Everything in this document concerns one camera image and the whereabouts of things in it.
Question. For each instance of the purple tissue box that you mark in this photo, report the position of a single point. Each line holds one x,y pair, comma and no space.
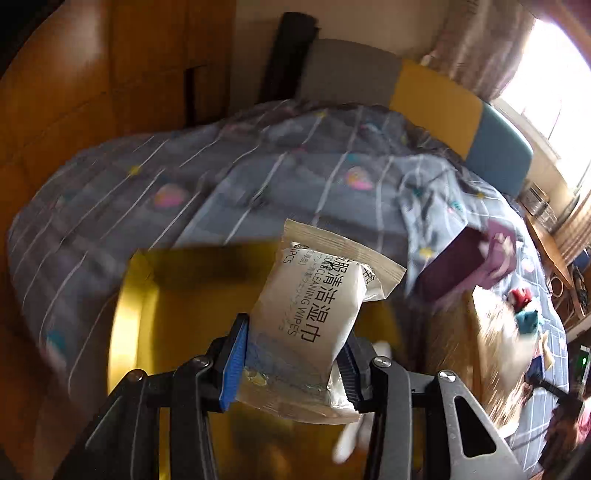
452,263

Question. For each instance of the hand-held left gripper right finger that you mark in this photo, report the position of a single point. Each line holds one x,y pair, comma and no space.
351,374

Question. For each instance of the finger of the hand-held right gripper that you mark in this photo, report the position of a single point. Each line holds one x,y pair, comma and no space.
547,386

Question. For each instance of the wooden wardrobe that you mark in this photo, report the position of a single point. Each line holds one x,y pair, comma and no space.
92,69

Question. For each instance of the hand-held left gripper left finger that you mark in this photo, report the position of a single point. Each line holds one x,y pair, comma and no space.
233,364

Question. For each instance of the red small toy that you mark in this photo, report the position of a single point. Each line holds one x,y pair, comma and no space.
520,295

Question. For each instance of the teal small toy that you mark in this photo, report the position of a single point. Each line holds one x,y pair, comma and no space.
528,321

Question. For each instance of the window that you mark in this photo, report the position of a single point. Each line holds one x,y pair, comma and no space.
554,83

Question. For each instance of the beige curtain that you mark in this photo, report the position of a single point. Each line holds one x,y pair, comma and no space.
480,46

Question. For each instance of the white wet wipes packet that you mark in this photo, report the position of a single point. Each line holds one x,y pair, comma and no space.
300,304

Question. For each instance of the black board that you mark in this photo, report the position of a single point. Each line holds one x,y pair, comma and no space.
284,55

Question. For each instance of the grey yellow blue headboard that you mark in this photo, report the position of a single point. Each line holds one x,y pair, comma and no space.
434,106

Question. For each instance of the wooden desk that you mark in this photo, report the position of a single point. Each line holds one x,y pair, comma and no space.
549,249

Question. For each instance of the grey checked printed blanket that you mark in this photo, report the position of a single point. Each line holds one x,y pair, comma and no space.
277,175

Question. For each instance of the gold box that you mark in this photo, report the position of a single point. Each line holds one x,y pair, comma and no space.
184,314

